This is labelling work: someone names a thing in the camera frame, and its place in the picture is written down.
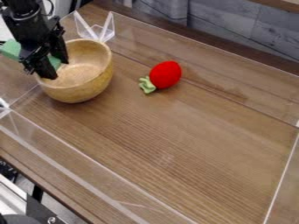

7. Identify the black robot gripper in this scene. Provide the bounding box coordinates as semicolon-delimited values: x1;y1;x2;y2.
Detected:
2;0;69;80

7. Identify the green foam block stick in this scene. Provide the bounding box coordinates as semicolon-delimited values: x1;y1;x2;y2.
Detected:
0;39;61;69

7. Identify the light wooden bowl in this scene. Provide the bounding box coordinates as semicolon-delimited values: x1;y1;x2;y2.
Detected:
36;38;113;103

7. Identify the red plush strawberry toy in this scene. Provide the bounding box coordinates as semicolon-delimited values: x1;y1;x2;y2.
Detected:
138;60;182;94

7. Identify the clear acrylic tray enclosure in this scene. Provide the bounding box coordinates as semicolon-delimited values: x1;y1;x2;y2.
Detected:
0;15;299;224

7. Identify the black metal bracket with bolt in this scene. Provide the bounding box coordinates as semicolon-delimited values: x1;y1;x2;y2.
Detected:
25;197;66;224

